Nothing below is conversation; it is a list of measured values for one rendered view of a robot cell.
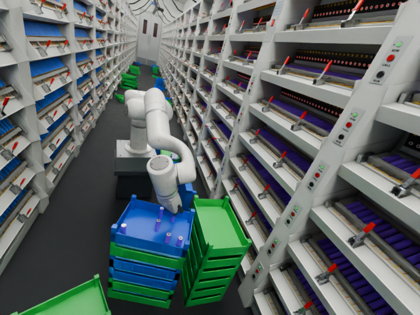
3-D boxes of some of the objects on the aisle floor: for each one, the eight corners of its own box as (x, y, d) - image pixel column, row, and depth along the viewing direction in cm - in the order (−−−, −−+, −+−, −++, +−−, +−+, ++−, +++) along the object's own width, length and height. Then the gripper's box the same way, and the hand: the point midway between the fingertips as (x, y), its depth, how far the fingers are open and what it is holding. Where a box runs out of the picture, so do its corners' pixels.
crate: (180, 211, 154) (186, 192, 145) (177, 187, 179) (182, 169, 171) (190, 211, 157) (196, 192, 148) (186, 188, 182) (190, 170, 173)
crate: (107, 297, 93) (107, 287, 89) (125, 258, 111) (126, 249, 107) (168, 309, 95) (171, 300, 91) (176, 269, 113) (179, 260, 109)
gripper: (189, 193, 72) (192, 215, 85) (158, 172, 78) (165, 195, 92) (175, 208, 67) (181, 229, 81) (144, 185, 74) (154, 207, 87)
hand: (172, 209), depth 85 cm, fingers open, 3 cm apart
